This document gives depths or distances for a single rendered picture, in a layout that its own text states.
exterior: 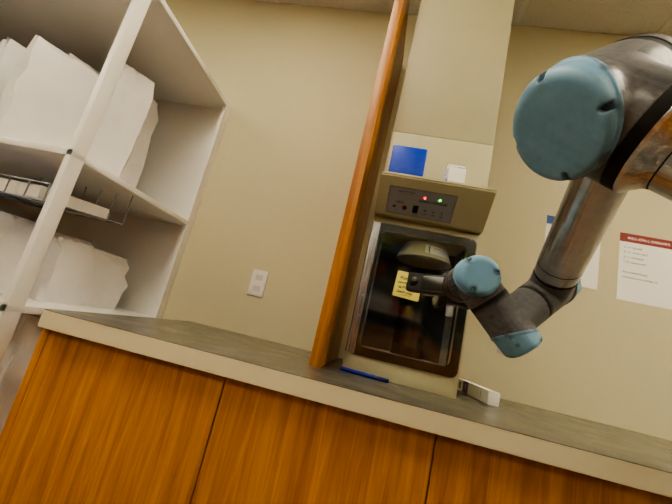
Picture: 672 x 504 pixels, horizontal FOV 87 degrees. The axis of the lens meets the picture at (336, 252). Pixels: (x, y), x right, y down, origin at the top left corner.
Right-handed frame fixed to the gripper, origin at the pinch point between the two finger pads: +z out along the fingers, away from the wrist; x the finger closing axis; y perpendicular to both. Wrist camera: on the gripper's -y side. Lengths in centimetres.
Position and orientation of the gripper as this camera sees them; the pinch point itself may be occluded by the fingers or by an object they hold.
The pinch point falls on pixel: (434, 294)
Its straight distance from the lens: 101.0
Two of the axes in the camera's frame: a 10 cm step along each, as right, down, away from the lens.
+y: 9.8, 1.7, -1.4
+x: 1.9, -9.6, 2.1
